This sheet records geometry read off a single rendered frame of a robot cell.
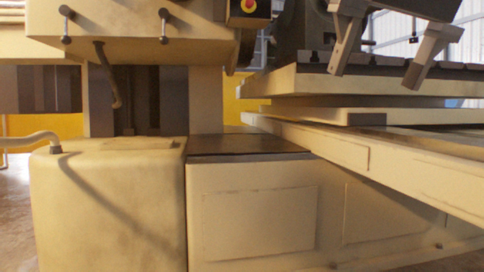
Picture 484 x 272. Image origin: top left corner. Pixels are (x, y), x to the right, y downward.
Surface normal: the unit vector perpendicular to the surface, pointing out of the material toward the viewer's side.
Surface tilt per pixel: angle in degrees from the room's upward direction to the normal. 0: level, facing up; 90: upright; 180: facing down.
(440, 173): 90
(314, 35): 90
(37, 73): 90
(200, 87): 90
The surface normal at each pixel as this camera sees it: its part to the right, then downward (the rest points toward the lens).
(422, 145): -0.98, 0.01
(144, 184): 0.18, 0.07
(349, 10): 0.07, 0.46
